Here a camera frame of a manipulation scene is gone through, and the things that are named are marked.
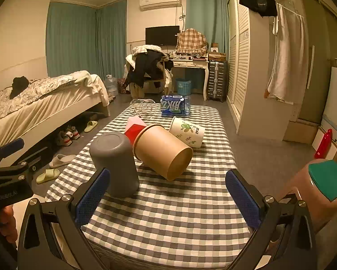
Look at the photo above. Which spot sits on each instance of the brown cardboard box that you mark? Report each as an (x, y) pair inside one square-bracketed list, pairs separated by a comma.
[(217, 56)]

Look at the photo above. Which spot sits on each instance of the white air conditioner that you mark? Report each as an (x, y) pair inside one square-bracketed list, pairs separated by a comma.
[(160, 1)]

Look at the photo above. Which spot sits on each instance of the black hanging garment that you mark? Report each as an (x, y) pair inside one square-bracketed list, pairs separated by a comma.
[(258, 4)]

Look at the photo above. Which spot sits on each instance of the white hanging towel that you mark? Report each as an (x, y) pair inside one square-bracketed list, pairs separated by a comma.
[(286, 53)]

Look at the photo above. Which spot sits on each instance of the clear glass cup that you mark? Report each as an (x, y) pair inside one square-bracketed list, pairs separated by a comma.
[(134, 105), (149, 109)]

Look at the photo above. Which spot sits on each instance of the grey plastic cup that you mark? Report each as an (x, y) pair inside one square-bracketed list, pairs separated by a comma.
[(115, 163)]

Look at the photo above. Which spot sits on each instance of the red and pink carton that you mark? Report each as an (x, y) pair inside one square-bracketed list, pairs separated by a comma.
[(133, 130)]

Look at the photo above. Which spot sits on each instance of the patterned white duvet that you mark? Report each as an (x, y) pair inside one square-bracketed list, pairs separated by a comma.
[(44, 90)]

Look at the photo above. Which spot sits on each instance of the dark red bag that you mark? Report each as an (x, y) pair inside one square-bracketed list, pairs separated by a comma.
[(123, 85)]

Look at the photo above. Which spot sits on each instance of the blue waste bin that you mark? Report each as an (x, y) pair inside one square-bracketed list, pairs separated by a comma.
[(183, 86)]

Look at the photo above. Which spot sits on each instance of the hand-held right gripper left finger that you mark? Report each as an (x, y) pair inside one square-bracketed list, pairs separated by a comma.
[(92, 195)]

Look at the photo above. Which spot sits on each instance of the grey door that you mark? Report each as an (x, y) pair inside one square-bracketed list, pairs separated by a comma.
[(317, 47)]

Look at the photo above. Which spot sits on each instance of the dark ribbed suitcase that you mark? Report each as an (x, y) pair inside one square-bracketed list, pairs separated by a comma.
[(216, 81)]

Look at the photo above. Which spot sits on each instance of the brown paper cup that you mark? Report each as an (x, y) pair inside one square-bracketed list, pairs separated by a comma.
[(160, 152)]

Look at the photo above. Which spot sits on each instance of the grey checked tablecloth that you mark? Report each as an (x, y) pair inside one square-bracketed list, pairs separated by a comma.
[(162, 205)]

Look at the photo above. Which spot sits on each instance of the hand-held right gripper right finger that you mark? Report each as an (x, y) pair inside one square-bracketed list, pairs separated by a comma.
[(243, 199)]

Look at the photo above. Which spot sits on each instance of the white bed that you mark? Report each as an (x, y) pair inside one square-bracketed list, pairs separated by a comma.
[(58, 109)]

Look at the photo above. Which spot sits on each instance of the red bottle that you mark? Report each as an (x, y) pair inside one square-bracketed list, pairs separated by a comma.
[(323, 146)]

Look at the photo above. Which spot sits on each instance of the white floral paper cup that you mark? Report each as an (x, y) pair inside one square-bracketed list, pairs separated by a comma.
[(188, 132)]

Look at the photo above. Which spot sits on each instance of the white slipper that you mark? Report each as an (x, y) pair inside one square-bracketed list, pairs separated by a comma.
[(61, 161)]

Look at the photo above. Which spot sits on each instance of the green slipper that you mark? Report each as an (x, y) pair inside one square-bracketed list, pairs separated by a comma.
[(47, 175), (91, 126)]

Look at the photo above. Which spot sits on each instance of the person's left hand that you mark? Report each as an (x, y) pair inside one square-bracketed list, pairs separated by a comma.
[(6, 222)]

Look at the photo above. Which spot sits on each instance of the grey sneaker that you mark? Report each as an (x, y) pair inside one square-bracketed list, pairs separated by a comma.
[(63, 139), (74, 132)]

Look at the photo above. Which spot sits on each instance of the plaid blanket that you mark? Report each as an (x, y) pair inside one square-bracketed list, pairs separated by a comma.
[(191, 40)]

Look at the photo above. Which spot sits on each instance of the clear water jug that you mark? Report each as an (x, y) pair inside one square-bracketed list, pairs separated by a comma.
[(111, 85)]

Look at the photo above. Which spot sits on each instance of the chair piled with clothes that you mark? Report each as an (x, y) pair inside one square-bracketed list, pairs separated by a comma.
[(144, 67)]

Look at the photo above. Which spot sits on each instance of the teal curtain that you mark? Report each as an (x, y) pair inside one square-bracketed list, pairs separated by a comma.
[(112, 39), (205, 14), (70, 39)]

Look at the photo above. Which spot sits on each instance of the black television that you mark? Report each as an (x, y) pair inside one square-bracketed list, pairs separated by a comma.
[(161, 35)]

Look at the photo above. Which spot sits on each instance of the white louvred wardrobe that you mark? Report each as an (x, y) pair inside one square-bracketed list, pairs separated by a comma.
[(247, 62)]

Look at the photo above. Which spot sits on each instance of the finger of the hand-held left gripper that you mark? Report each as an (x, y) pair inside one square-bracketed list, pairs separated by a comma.
[(13, 146), (33, 159)]

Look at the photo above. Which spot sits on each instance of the white desk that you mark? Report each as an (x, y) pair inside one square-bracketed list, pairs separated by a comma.
[(191, 64)]

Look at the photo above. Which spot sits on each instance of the black cloth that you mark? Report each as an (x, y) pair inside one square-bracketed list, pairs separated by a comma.
[(19, 87)]

